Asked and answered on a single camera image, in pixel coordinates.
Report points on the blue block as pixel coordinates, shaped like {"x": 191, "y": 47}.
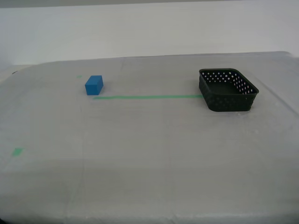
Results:
{"x": 92, "y": 88}

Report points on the long green tape strip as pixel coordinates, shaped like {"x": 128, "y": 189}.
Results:
{"x": 149, "y": 97}

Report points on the black perforated plastic basket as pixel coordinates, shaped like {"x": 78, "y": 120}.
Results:
{"x": 230, "y": 103}

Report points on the white table cover sheet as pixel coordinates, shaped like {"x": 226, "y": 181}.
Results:
{"x": 149, "y": 163}

